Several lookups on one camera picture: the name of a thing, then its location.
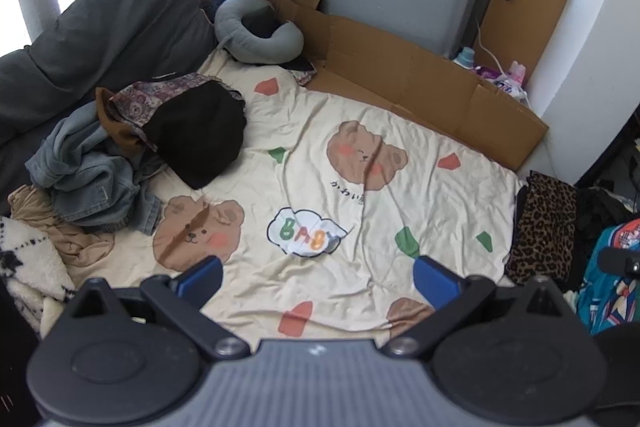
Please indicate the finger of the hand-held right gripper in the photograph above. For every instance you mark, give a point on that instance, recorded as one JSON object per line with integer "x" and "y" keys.
{"x": 617, "y": 261}

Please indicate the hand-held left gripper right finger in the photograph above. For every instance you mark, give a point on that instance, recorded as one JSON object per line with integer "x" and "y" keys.
{"x": 435, "y": 282}

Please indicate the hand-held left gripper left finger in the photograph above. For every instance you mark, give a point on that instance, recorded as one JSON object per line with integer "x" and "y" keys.
{"x": 197, "y": 282}

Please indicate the black knit garment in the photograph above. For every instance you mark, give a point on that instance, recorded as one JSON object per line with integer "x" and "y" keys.
{"x": 200, "y": 137}

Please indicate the patterned floral cloth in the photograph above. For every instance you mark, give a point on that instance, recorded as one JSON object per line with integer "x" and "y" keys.
{"x": 135, "y": 104}

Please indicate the black clothes pile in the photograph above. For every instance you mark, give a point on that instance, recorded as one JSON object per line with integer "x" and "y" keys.
{"x": 600, "y": 207}

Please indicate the teal printed cloth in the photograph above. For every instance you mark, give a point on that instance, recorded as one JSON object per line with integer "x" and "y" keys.
{"x": 607, "y": 302}

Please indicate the cream bear print bedsheet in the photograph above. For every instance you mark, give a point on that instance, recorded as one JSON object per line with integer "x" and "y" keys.
{"x": 400, "y": 217}

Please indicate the leopard print cloth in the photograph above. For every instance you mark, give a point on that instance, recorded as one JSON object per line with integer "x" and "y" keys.
{"x": 545, "y": 227}

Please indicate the beige cloth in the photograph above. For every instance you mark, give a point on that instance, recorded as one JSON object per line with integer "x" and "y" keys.
{"x": 65, "y": 237}

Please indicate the blue denim jeans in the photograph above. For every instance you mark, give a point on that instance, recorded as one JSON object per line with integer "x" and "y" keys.
{"x": 85, "y": 177}

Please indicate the white fuzzy blanket black pattern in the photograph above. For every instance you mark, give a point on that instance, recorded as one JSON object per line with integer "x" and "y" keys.
{"x": 30, "y": 277}

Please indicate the brown garment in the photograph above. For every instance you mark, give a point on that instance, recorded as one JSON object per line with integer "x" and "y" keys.
{"x": 112, "y": 127}

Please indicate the purple detergent pouch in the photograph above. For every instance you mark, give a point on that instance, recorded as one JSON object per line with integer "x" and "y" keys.
{"x": 495, "y": 82}

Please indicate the pink bottle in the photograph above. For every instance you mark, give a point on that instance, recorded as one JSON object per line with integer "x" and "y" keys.
{"x": 517, "y": 74}

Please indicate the flat cardboard sheet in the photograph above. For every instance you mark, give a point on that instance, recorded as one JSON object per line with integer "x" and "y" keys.
{"x": 400, "y": 67}

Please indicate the blue cap detergent bottle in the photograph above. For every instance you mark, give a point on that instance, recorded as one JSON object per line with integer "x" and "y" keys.
{"x": 466, "y": 57}

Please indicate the small patterned cloth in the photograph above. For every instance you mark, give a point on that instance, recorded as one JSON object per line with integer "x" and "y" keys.
{"x": 302, "y": 74}

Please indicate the grey neck pillow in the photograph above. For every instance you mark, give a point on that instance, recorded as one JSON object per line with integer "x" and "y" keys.
{"x": 280, "y": 44}

